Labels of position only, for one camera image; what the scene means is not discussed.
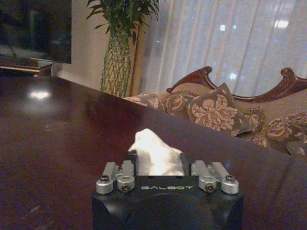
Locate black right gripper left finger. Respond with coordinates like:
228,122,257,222
95,151,138,195

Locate white paper tissue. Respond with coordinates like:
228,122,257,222
128,128,184,177

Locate carved wooden floral sofa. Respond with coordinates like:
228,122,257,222
124,66,307,156

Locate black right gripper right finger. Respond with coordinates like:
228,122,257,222
182,153,240,195

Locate dark wooden television cabinet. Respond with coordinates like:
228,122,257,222
0,56,54,78

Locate black flat screen television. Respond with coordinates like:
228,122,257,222
0,0,72,64

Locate green leafy potted plant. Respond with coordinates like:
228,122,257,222
86,0,161,45

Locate sheer white window curtain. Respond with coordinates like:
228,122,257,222
139,0,307,97

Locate floral patterned throw pillow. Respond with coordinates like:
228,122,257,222
187,82,259,137

